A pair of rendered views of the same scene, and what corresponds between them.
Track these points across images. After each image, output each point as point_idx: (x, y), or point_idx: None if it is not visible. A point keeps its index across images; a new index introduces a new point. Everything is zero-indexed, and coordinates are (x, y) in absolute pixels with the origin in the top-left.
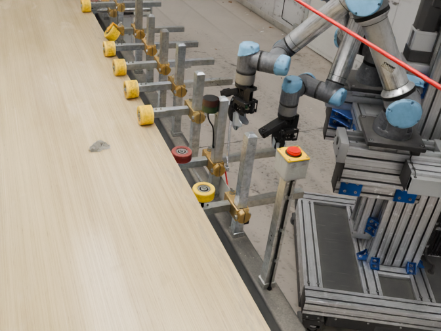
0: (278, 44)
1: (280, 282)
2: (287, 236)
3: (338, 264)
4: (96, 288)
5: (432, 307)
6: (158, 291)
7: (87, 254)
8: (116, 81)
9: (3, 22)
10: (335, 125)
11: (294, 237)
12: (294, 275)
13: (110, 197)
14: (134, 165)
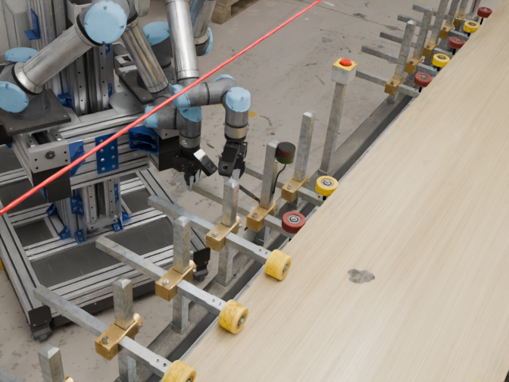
0: (199, 86)
1: (156, 313)
2: (71, 336)
3: (138, 242)
4: (469, 182)
5: (145, 178)
6: (436, 159)
7: (459, 201)
8: (205, 374)
9: None
10: (72, 170)
11: (69, 330)
12: (135, 307)
13: (404, 224)
14: (351, 236)
